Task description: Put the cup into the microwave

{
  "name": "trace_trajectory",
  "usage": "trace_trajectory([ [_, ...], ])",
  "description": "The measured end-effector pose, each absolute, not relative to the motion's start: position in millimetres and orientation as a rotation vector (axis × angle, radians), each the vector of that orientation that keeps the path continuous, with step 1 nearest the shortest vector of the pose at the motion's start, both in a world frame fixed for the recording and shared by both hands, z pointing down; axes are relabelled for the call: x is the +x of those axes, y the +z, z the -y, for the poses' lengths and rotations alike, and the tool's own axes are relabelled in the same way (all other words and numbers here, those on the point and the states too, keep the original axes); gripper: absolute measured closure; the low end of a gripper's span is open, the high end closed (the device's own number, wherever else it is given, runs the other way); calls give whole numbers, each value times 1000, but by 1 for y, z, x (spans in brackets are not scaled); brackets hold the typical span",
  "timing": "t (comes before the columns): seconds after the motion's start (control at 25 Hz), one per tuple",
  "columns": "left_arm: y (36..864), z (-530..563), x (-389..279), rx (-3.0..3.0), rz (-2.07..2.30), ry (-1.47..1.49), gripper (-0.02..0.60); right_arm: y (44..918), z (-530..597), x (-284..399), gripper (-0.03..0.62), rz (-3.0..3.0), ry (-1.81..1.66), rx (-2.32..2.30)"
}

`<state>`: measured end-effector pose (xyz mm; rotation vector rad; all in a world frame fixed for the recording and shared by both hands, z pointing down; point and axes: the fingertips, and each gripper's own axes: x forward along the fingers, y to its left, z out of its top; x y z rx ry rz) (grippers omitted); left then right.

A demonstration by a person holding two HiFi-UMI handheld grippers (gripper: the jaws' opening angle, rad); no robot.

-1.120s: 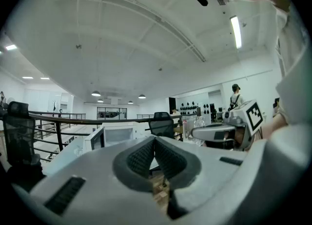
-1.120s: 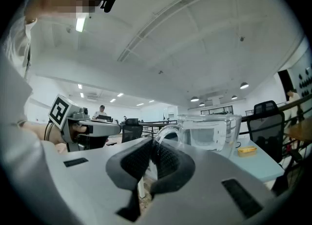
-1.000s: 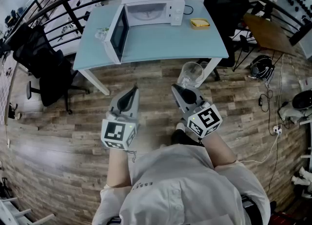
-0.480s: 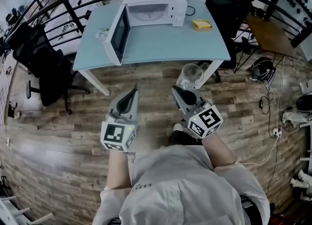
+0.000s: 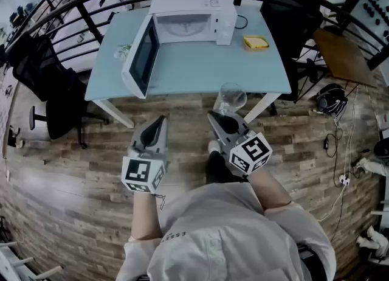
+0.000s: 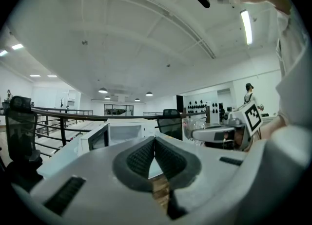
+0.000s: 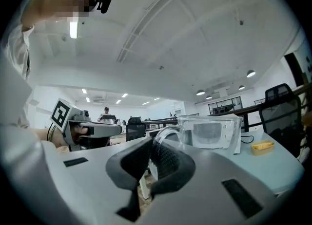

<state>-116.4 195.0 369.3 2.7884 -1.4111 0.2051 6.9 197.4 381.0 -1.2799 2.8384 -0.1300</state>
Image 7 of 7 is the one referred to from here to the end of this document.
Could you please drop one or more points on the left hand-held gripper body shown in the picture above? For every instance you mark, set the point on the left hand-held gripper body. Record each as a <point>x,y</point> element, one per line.
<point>62,114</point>

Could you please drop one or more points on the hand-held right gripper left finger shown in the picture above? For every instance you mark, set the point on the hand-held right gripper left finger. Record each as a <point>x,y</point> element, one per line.
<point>126,170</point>

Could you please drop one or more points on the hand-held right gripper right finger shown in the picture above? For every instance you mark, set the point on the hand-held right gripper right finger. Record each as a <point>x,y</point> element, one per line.
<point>175,168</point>

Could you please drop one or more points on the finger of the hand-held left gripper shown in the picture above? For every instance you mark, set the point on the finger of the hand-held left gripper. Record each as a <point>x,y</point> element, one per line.
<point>107,129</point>

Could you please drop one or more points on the clear glass cup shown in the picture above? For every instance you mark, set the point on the clear glass cup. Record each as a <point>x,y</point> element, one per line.
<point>153,170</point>

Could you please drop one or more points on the white microwave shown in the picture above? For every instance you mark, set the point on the white microwave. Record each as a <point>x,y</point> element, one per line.
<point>228,131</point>

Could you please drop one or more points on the person's left forearm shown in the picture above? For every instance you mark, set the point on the person's left forearm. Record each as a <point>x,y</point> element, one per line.
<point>52,137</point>

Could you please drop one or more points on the person's left hand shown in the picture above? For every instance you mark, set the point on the person's left hand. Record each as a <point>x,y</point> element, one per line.
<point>80,131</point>

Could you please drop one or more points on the person's light shirt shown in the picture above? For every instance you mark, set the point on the person's light shirt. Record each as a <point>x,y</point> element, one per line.
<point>14,73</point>

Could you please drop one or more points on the round pendant lamp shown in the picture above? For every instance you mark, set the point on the round pendant lamp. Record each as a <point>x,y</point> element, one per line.
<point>251,73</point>
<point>208,97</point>
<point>241,87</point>
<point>200,92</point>

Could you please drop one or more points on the black mesh office chair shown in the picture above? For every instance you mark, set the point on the black mesh office chair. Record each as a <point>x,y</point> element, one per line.
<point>280,119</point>

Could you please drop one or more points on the black head camera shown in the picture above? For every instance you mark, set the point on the black head camera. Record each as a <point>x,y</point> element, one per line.
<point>106,2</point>

